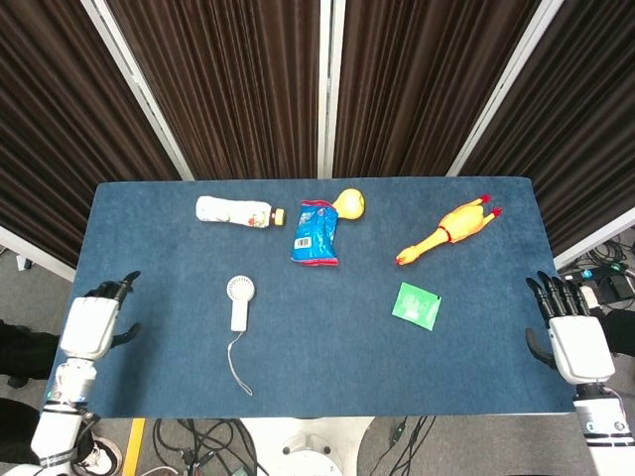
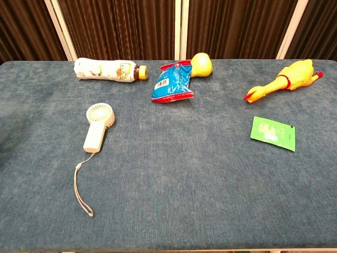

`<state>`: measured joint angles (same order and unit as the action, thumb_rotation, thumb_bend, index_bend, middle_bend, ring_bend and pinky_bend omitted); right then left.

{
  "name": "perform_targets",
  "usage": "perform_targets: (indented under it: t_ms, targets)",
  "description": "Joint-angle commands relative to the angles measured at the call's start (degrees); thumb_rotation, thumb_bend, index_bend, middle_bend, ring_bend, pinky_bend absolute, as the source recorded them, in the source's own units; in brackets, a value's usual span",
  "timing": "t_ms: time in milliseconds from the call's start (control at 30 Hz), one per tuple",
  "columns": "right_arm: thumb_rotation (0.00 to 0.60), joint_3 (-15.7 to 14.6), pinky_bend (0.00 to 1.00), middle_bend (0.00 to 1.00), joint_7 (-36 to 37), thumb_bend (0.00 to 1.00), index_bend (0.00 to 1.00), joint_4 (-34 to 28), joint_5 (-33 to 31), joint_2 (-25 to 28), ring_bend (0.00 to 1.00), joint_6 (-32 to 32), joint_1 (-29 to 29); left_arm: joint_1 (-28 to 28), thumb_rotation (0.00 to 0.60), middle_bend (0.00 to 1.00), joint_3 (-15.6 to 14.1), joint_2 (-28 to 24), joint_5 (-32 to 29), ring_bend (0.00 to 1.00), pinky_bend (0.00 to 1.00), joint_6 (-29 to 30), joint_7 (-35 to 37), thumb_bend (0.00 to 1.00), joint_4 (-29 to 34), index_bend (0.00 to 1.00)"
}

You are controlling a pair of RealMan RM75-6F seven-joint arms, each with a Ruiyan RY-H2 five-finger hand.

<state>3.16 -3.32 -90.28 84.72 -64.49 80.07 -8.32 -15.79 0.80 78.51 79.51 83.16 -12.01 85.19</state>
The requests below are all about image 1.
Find green sachet packet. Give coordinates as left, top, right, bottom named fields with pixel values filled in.
left=391, top=282, right=444, bottom=332

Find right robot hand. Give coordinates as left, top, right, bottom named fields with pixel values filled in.
left=525, top=270, right=616, bottom=386

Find white wrapped bottle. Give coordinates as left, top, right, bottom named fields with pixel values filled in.
left=194, top=195, right=289, bottom=230

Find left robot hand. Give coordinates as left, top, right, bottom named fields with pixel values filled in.
left=59, top=271, right=143, bottom=361

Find brown pleated curtain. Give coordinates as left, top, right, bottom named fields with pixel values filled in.
left=0, top=0, right=635, bottom=269

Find yellow pear-shaped toy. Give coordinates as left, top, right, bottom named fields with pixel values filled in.
left=330, top=187, right=367, bottom=221

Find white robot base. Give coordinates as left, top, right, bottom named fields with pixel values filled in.
left=236, top=416, right=374, bottom=476

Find white sneaker with black laces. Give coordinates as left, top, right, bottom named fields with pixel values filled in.
left=577, top=283, right=607, bottom=311

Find black floor cables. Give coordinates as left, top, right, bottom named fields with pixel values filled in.
left=151, top=417, right=259, bottom=476

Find yellow rubber chicken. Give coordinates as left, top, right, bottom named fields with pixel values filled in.
left=394, top=193, right=504, bottom=267

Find blue snack bag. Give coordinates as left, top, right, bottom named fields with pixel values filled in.
left=290, top=198, right=340, bottom=268

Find black power adapter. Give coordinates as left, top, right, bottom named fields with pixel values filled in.
left=597, top=270, right=635, bottom=301

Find blue table cloth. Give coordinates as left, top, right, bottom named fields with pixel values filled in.
left=51, top=177, right=576, bottom=419

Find white handheld fan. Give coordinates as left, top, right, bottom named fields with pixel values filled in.
left=225, top=276, right=256, bottom=397

